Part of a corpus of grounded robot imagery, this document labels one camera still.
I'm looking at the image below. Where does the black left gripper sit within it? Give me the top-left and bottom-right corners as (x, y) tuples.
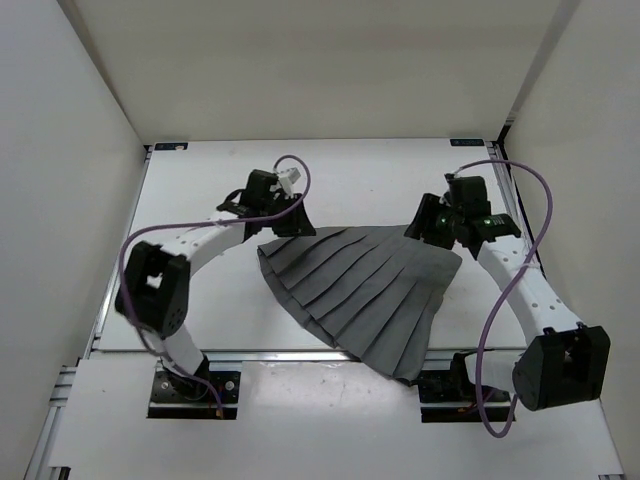
(259, 192), (315, 237)

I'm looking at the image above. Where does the blue label corner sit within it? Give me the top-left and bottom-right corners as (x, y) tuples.
(450, 138), (485, 147)
(154, 142), (188, 151)

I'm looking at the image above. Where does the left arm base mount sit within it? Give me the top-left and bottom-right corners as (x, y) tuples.
(150, 367), (241, 405)

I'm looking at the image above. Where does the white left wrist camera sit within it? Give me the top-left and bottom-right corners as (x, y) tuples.
(275, 167), (301, 196)

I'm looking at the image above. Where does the aluminium frame rail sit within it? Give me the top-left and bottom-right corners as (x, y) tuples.
(22, 144), (154, 480)
(486, 141), (534, 248)

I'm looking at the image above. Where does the aluminium frame rail left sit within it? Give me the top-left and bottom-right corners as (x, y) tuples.
(22, 144), (154, 480)

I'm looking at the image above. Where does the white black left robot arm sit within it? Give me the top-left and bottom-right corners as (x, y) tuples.
(114, 168), (316, 400)

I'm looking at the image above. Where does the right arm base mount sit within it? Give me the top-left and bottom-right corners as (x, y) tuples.
(413, 351), (481, 423)

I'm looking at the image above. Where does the aluminium frame rail right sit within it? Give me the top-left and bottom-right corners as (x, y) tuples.
(486, 141), (534, 248)

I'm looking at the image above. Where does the grey pleated skirt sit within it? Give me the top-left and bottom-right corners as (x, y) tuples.
(257, 225), (462, 384)

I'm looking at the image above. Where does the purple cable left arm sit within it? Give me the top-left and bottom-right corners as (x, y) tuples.
(119, 154), (314, 421)

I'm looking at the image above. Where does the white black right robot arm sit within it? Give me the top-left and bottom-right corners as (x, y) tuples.
(405, 174), (611, 411)

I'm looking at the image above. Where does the blue label right corner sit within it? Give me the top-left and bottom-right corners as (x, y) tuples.
(450, 138), (485, 147)

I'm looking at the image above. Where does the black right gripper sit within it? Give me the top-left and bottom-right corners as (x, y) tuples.
(403, 193), (463, 250)

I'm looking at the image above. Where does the blue label left corner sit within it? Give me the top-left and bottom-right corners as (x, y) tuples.
(154, 142), (188, 151)

